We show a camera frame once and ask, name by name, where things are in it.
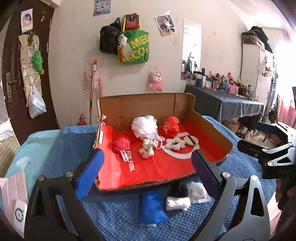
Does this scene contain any white translucent pad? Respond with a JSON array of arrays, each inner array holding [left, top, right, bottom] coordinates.
[[187, 181, 211, 204]]

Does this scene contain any black fuzzy scrunchie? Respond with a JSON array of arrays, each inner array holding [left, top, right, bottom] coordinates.
[[170, 181, 188, 198]]

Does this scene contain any beige powder puff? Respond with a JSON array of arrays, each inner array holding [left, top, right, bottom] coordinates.
[[183, 135, 199, 147]]

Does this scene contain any white towel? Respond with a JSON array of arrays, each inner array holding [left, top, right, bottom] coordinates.
[[166, 196, 191, 211]]

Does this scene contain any white fluffy star scrunchie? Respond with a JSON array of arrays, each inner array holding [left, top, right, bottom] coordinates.
[[164, 137, 186, 151]]

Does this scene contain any red knitted plush ball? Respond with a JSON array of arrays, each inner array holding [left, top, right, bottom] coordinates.
[[112, 137, 131, 162]]

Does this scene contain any red mesh bath pouf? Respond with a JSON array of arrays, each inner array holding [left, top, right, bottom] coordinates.
[[164, 116, 180, 138]]

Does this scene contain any blue sponge cloth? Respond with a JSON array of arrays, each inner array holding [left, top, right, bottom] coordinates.
[[139, 191, 169, 227]]

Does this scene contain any cream crochet scrunchie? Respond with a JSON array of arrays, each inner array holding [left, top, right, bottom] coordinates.
[[139, 138, 159, 159]]

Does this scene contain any white mesh bath pouf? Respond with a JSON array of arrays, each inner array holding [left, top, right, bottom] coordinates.
[[131, 115, 163, 149]]

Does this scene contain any blue knitted blanket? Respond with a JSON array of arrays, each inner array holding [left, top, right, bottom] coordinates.
[[5, 116, 276, 240]]

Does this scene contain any white wardrobe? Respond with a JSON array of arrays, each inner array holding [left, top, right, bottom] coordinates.
[[240, 44, 275, 105]]

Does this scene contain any dark cloth covered table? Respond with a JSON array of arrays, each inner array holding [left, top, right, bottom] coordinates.
[[184, 85, 264, 122]]

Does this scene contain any cosmetics clutter on table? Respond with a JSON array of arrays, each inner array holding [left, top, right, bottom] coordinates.
[[181, 68, 258, 101]]

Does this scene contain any white round device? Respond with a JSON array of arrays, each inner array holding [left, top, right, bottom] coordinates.
[[13, 199, 28, 238]]

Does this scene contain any pink notebook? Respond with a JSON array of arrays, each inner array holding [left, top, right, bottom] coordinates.
[[1, 171, 29, 228]]

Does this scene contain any cardboard box with red lining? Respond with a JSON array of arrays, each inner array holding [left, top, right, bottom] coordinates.
[[94, 93, 233, 191]]

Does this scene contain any mop stick orange tip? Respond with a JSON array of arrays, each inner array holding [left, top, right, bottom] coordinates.
[[89, 60, 97, 125]]

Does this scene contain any dark brown door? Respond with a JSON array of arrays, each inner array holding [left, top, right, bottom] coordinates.
[[1, 1, 58, 144]]

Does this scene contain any plastic bag on door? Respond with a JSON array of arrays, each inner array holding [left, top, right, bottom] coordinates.
[[28, 85, 47, 118]]

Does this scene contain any suitcase on wardrobe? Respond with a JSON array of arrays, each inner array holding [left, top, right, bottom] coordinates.
[[241, 31, 264, 47]]

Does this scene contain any pink plush toy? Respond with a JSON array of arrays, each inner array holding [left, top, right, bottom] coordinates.
[[149, 70, 163, 92]]

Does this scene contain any green plush toy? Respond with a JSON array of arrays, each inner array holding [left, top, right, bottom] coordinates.
[[32, 50, 44, 74]]

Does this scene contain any green tote bag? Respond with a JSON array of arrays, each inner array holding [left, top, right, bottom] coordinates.
[[117, 16, 149, 65]]

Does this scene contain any hanging fabric organizer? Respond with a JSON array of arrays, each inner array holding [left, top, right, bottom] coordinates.
[[18, 31, 42, 107]]

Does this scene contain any black backpack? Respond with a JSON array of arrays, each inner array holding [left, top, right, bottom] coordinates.
[[99, 18, 121, 55]]

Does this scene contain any red framed picture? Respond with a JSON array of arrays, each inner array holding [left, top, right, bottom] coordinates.
[[125, 14, 139, 30]]

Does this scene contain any door photo card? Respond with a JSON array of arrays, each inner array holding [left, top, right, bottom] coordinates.
[[21, 9, 33, 33]]

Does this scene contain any wall mirror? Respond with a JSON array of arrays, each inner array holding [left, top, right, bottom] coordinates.
[[181, 18, 202, 80]]

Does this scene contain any photo collage on wall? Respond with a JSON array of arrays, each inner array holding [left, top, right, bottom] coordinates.
[[154, 11, 176, 36]]

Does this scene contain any white bear keychain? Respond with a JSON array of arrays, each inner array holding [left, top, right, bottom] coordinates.
[[117, 34, 128, 49]]

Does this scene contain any blue poster on wall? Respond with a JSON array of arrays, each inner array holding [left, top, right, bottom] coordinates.
[[93, 0, 111, 16]]

